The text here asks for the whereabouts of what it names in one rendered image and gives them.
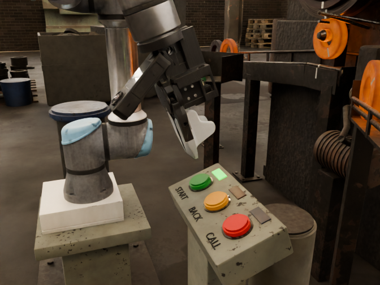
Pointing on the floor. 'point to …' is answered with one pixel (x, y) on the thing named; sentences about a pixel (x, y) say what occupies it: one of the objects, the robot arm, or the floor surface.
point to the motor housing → (332, 197)
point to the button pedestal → (198, 233)
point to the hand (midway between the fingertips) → (189, 153)
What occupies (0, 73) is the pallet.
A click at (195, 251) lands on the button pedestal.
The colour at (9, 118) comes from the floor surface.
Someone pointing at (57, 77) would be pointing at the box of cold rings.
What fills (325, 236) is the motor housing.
